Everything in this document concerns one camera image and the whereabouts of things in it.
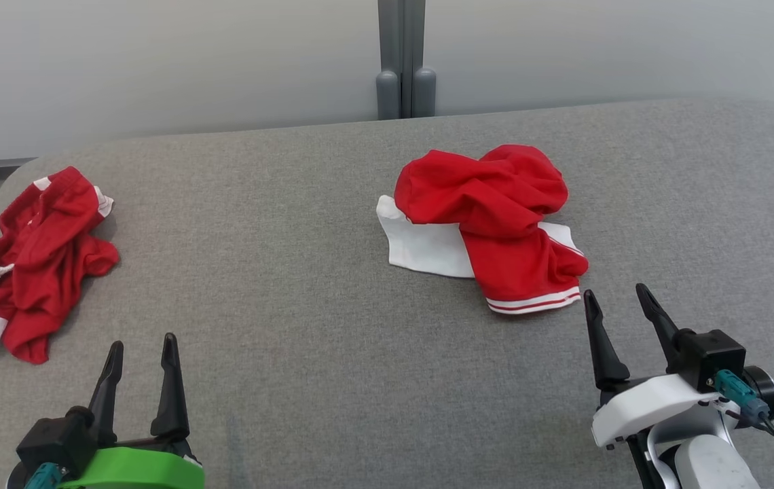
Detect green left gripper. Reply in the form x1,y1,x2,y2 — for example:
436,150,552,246
54,333,206,489

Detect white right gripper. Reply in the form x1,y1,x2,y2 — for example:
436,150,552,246
583,283,741,449

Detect red garment with white stripes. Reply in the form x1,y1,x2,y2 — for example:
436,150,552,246
0,166,119,365

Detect red Bulls shirt white sleeves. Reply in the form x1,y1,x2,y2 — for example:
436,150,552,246
376,144,590,315

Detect teal right camera connector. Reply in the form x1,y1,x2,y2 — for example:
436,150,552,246
714,370,771,422

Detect teal camera connector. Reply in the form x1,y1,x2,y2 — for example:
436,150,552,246
24,462,65,489
714,370,771,422

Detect teal left camera connector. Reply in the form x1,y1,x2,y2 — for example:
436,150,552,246
24,462,65,489

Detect grey cylindrical post foot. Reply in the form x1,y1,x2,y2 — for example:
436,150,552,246
376,69,401,120
412,67,437,118

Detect grey partition post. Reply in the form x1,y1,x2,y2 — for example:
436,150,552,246
378,0,426,120

